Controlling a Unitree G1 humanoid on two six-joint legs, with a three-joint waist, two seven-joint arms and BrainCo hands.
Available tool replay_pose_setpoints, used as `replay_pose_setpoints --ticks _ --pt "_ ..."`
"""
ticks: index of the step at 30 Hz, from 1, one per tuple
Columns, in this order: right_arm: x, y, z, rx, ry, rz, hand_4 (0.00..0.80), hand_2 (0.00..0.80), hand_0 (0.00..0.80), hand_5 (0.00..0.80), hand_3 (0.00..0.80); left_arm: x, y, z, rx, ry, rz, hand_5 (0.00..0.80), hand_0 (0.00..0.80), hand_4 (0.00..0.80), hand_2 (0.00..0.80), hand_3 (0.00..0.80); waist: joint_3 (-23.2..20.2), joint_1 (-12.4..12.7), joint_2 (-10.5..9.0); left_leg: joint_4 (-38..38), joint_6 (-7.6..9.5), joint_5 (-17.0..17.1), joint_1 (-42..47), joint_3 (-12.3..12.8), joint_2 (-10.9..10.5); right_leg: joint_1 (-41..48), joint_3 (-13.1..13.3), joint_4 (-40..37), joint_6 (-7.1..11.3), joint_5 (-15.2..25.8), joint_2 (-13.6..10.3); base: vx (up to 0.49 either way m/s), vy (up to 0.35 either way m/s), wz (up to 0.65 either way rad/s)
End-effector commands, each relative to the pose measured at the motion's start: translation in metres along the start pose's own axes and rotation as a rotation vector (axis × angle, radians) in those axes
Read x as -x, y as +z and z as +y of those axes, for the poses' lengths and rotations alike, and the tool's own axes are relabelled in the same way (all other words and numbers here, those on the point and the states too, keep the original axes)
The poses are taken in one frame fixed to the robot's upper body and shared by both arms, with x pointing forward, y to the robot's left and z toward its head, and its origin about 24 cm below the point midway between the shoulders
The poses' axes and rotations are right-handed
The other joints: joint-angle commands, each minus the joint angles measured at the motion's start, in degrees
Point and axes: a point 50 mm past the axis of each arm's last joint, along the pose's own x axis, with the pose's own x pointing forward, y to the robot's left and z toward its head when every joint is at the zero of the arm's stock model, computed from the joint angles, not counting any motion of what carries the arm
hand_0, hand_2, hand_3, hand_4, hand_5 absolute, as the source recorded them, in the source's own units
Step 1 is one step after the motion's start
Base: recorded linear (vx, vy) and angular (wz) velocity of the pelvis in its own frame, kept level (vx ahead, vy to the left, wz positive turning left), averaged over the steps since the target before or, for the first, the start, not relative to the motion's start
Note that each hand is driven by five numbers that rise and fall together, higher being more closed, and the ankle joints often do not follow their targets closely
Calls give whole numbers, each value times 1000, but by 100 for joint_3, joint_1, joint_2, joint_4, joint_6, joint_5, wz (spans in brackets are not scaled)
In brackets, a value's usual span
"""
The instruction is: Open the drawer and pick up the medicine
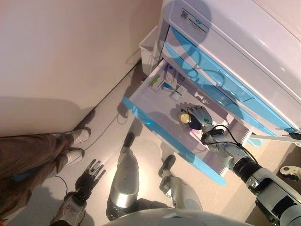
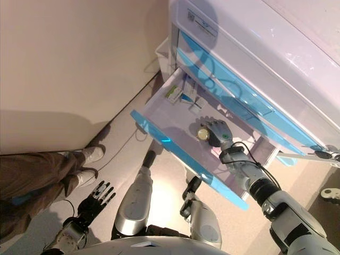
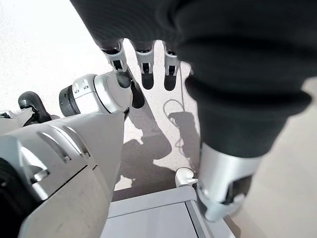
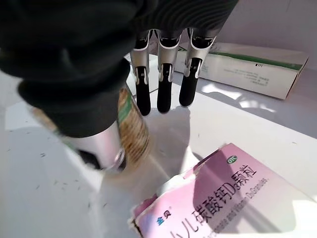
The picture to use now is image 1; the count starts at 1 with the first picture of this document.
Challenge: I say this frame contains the blue white medicine box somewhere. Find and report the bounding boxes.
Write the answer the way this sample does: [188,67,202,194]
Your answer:
[162,81,177,94]

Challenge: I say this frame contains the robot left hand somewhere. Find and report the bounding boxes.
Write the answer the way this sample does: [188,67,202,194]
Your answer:
[74,159,107,197]

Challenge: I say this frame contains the white medical cart blue drawers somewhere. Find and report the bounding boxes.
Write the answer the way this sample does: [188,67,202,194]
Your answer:
[154,0,301,148]

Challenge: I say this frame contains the small white box dark cross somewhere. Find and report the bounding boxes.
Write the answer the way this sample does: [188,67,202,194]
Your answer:
[170,86,186,102]

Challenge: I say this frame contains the white grey sneaker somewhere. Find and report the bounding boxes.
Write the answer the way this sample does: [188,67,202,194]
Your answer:
[63,148,84,165]
[70,127,92,143]

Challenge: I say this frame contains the robot torso grey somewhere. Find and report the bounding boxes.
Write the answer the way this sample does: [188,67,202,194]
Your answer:
[107,207,259,226]

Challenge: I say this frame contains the yellow medicine bottle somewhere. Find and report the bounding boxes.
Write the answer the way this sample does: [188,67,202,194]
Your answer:
[177,112,191,124]

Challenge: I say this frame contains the robot left leg silver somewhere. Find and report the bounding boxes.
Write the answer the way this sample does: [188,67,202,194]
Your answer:
[106,132,140,215]

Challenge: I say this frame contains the purple blister pack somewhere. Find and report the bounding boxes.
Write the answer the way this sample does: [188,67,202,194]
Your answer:
[189,128,203,139]

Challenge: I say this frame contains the black key bunch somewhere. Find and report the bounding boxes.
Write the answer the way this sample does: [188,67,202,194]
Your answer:
[282,128,301,141]

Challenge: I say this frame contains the green white medicine box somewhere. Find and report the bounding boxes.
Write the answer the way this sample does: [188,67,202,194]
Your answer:
[149,75,166,91]

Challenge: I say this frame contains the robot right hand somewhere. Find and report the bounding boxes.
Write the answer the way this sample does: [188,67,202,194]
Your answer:
[180,105,214,130]

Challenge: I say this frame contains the white bed caster bracket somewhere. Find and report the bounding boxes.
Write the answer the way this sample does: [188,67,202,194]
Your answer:
[279,166,301,182]

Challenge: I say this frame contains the cart drawer blue front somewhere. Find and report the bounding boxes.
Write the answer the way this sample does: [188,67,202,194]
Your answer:
[121,58,253,186]

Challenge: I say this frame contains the translucent white side bin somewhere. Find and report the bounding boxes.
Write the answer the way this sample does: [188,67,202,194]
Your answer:
[139,25,163,73]

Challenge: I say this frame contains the person leg brown trousers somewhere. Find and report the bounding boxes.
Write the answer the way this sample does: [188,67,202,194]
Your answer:
[0,132,73,165]
[0,150,71,212]

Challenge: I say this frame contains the white box blue print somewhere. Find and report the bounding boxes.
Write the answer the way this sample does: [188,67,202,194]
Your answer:
[164,67,179,83]

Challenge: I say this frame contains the light blue plastic bin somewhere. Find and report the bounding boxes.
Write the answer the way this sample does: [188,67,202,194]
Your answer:
[249,138,269,147]

